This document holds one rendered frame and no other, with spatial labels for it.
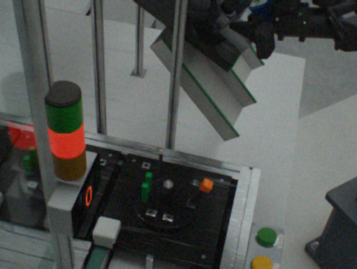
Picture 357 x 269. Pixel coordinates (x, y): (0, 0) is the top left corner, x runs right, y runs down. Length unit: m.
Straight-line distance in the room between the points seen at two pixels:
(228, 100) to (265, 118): 0.24
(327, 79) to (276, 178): 1.79
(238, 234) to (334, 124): 0.54
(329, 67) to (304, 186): 1.87
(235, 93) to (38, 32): 0.75
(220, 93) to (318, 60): 1.98
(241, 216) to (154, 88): 0.55
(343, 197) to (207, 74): 0.42
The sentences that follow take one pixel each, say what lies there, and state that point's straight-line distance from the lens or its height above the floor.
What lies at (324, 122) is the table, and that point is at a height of 0.86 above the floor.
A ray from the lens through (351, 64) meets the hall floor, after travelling 3.33.
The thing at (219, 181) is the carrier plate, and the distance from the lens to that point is 1.25.
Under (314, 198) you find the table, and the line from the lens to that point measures 1.42.
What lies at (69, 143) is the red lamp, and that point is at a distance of 0.80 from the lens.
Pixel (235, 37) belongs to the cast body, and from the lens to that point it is 1.15.
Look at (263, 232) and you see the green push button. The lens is 1.19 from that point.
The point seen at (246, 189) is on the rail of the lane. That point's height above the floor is 0.95.
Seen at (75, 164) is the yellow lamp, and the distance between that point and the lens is 0.84.
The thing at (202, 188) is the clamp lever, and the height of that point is 1.06.
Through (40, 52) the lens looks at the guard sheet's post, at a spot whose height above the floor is 1.49.
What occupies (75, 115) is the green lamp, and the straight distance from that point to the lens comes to 0.77.
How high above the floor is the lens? 1.92
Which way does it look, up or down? 46 degrees down
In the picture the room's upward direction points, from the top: 5 degrees clockwise
